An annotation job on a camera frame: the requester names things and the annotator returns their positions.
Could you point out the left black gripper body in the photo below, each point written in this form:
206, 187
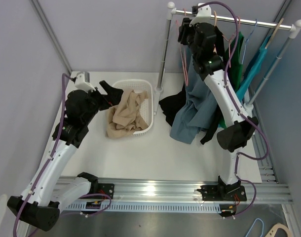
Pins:
95, 98

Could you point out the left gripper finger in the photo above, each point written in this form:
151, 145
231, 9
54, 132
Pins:
113, 96
107, 88

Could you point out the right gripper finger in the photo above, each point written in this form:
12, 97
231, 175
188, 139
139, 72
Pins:
186, 24
183, 34

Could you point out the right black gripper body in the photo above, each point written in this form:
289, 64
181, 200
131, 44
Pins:
191, 33

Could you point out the beige wooden hanger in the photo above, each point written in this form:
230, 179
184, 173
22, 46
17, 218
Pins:
274, 33
215, 18

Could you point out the pink wire hanger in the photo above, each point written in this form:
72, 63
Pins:
232, 38
184, 63

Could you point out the beige t shirt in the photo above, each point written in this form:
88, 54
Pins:
125, 118

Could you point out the grey blue t shirt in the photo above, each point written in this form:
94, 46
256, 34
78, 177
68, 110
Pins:
198, 112

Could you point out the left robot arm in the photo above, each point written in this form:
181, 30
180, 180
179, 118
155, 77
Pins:
38, 205

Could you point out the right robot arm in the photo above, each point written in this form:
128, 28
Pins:
239, 127

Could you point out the green t shirt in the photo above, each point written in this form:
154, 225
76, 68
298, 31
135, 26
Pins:
234, 72

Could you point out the black t shirt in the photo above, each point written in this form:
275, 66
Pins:
172, 104

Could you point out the teal t shirt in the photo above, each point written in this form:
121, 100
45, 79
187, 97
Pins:
253, 69

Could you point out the blue hanger on floor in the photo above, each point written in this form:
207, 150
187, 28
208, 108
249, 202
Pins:
256, 228

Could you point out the wooden hanger on floor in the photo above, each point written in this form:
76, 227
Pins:
273, 231

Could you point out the white plastic basket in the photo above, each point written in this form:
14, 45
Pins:
146, 110

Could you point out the metal clothes rack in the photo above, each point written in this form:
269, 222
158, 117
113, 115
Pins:
293, 30

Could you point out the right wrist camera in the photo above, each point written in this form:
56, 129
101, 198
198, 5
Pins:
202, 14

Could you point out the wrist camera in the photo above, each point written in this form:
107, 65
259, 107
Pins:
82, 81
202, 14

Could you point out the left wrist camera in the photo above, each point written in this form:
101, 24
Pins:
82, 81

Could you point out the light blue wire hanger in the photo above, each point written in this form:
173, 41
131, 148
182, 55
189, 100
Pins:
247, 40

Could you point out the white slotted cable duct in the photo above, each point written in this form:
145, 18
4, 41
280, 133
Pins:
148, 207

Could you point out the aluminium mounting rail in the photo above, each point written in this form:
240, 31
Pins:
269, 191

